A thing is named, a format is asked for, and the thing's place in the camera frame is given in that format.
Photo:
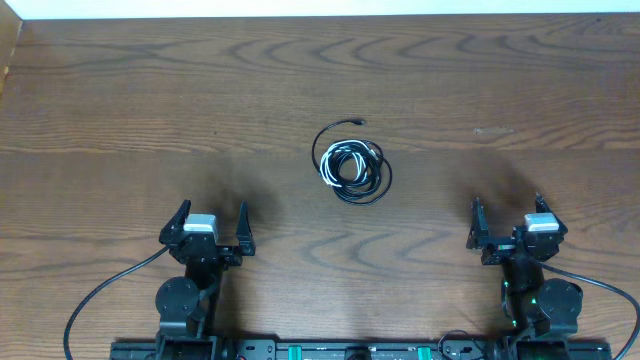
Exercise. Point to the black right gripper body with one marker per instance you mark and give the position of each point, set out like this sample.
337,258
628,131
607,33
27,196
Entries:
499,249

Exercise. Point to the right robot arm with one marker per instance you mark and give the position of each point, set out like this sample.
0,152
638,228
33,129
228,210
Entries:
543,311

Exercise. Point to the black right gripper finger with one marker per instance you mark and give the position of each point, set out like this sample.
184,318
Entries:
479,231
542,206

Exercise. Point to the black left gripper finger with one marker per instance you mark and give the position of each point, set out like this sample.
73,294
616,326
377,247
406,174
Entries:
175,225
243,230

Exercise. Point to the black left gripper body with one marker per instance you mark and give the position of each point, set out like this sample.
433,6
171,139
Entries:
207,248

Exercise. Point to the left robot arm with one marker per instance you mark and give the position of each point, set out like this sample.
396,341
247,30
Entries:
187,304

